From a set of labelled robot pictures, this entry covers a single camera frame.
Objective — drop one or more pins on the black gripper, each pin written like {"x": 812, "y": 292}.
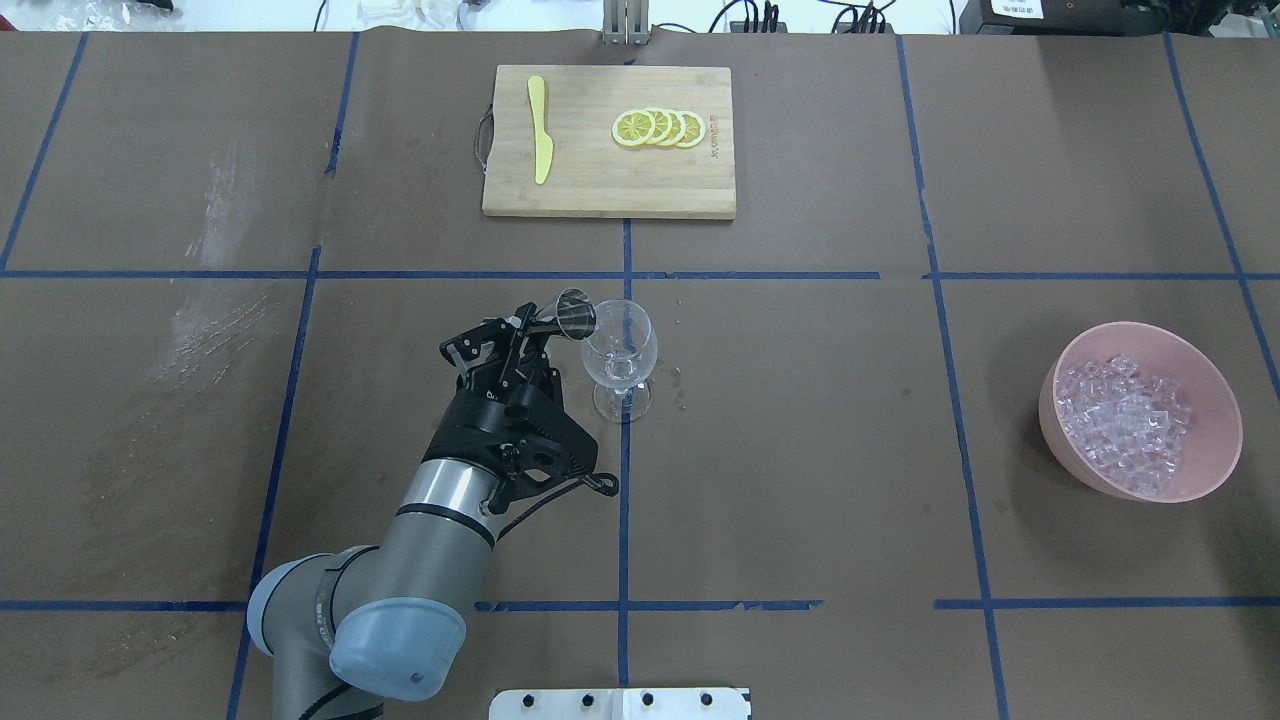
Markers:
{"x": 478, "y": 414}

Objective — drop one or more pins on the steel jigger measuring cup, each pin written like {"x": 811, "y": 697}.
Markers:
{"x": 571, "y": 314}

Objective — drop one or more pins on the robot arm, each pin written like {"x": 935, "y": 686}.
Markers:
{"x": 349, "y": 631}

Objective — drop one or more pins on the clear wine glass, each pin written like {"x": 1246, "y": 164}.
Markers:
{"x": 620, "y": 357}

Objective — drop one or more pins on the clear ice cubes pile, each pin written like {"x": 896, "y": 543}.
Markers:
{"x": 1130, "y": 424}

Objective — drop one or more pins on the bamboo cutting board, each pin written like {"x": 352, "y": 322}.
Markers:
{"x": 592, "y": 176}

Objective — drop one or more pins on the yellow plastic knife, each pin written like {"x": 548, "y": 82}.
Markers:
{"x": 543, "y": 143}

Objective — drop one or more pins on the lemon slice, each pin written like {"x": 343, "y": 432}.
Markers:
{"x": 675, "y": 129}
{"x": 634, "y": 128}
{"x": 693, "y": 129}
{"x": 662, "y": 124}

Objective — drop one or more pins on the pink bowl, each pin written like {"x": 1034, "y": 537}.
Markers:
{"x": 1214, "y": 441}

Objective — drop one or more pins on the aluminium frame post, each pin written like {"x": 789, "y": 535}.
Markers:
{"x": 626, "y": 22}

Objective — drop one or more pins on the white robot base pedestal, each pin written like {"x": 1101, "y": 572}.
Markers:
{"x": 623, "y": 703}

